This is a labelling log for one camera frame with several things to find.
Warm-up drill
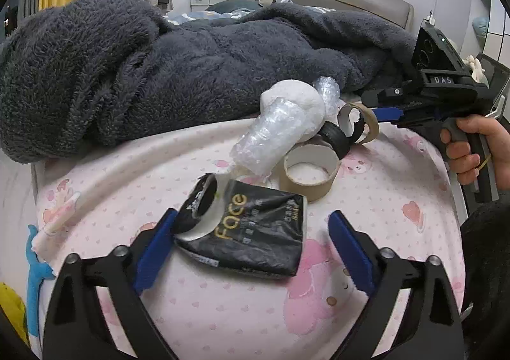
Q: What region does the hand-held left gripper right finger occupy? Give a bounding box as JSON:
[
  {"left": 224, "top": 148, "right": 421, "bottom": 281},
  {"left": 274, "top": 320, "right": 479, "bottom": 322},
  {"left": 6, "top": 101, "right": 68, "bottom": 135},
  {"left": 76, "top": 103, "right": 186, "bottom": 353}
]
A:
[{"left": 327, "top": 210, "right": 465, "bottom": 360}]

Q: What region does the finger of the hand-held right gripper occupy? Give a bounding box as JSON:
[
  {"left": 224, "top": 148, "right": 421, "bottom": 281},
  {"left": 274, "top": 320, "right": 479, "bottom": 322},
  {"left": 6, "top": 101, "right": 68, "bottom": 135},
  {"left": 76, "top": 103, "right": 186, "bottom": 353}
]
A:
[
  {"left": 361, "top": 85, "right": 415, "bottom": 108},
  {"left": 374, "top": 105, "right": 415, "bottom": 127}
]

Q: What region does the blue patterned duvet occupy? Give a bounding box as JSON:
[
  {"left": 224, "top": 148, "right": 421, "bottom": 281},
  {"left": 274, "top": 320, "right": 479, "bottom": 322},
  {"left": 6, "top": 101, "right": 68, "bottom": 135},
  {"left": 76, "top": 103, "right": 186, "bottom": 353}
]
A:
[{"left": 163, "top": 0, "right": 335, "bottom": 26}]

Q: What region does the white cotton ball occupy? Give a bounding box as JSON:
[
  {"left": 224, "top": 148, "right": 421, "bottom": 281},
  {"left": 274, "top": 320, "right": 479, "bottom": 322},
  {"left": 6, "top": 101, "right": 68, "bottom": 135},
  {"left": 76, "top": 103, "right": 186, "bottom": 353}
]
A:
[{"left": 260, "top": 80, "right": 326, "bottom": 144}]

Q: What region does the person's dark clothing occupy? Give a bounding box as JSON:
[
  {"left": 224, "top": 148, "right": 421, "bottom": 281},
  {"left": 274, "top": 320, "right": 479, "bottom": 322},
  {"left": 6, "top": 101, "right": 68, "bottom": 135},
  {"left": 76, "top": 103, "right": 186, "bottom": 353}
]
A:
[{"left": 460, "top": 201, "right": 510, "bottom": 360}]

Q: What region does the white figurine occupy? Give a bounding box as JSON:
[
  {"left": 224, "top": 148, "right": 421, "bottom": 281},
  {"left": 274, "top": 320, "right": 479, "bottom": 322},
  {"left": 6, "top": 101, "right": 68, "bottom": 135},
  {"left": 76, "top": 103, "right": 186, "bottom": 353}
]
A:
[{"left": 462, "top": 55, "right": 489, "bottom": 84}]

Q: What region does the dark teal pillow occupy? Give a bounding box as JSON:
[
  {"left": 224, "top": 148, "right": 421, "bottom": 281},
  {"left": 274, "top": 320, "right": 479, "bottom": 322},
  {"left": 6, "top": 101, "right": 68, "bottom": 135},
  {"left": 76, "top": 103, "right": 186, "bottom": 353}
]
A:
[{"left": 207, "top": 0, "right": 259, "bottom": 12}]

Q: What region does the pink printed bed sheet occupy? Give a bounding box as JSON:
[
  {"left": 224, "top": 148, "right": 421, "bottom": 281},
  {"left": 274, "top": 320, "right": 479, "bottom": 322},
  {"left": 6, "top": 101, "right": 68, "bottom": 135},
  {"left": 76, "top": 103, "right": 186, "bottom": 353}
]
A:
[{"left": 30, "top": 93, "right": 469, "bottom": 360}]

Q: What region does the small clear bubble wrap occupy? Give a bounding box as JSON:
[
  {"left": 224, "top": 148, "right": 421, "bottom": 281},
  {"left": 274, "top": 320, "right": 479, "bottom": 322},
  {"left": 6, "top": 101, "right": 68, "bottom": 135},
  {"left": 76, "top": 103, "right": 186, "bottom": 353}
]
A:
[{"left": 313, "top": 75, "right": 341, "bottom": 122}]

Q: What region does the person's right hand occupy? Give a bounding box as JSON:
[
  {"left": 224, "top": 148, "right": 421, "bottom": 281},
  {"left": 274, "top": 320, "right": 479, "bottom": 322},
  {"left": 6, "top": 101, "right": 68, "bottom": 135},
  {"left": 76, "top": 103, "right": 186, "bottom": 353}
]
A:
[{"left": 440, "top": 115, "right": 510, "bottom": 185}]

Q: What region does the torn cardboard tape core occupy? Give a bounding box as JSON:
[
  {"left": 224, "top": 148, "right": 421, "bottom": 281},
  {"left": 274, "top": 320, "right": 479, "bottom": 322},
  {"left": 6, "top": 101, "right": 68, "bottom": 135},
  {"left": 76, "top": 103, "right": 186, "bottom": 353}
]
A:
[{"left": 338, "top": 102, "right": 380, "bottom": 146}]

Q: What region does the black tape roll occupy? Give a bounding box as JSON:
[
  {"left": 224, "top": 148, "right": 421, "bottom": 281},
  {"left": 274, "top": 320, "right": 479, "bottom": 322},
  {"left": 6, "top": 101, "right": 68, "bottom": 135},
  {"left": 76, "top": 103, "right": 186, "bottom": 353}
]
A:
[{"left": 319, "top": 122, "right": 352, "bottom": 159}]

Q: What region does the black tissue packet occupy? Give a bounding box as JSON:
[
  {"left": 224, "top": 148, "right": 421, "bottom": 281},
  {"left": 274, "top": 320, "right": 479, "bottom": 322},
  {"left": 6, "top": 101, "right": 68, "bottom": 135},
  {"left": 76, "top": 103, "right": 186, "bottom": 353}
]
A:
[{"left": 173, "top": 173, "right": 307, "bottom": 277}]

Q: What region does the wide cardboard tape core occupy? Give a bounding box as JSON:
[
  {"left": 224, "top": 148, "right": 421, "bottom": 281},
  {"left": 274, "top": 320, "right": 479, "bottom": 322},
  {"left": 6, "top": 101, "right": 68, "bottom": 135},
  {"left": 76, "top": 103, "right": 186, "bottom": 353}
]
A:
[{"left": 279, "top": 144, "right": 342, "bottom": 201}]

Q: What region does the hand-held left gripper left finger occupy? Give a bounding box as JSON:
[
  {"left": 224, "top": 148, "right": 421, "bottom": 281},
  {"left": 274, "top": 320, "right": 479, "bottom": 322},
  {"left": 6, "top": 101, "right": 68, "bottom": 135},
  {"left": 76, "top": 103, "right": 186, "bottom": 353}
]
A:
[{"left": 43, "top": 209, "right": 179, "bottom": 360}]

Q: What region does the blue plush toy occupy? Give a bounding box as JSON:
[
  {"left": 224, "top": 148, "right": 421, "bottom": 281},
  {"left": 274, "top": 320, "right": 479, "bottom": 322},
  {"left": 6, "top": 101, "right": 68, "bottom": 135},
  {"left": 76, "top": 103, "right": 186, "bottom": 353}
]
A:
[{"left": 26, "top": 225, "right": 56, "bottom": 339}]

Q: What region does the dark grey fleece blanket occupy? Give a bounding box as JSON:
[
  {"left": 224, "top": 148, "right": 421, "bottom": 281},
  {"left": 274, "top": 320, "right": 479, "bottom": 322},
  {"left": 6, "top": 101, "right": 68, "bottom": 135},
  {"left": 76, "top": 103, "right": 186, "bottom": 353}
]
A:
[{"left": 0, "top": 0, "right": 419, "bottom": 163}]

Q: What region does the yellow cloth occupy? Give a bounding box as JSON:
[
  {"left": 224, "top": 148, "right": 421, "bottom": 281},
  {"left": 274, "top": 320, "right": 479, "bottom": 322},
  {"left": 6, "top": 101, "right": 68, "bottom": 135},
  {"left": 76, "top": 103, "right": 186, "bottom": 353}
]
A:
[{"left": 0, "top": 282, "right": 28, "bottom": 345}]

